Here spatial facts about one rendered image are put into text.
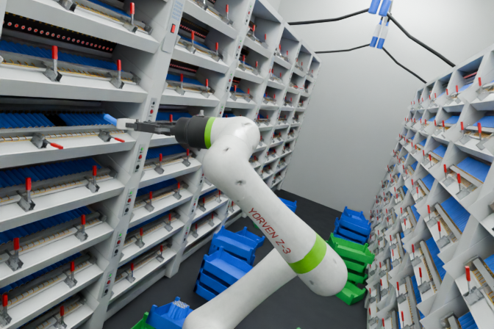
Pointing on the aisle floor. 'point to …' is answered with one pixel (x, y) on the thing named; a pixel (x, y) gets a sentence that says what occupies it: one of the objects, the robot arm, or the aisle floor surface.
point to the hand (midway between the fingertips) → (129, 124)
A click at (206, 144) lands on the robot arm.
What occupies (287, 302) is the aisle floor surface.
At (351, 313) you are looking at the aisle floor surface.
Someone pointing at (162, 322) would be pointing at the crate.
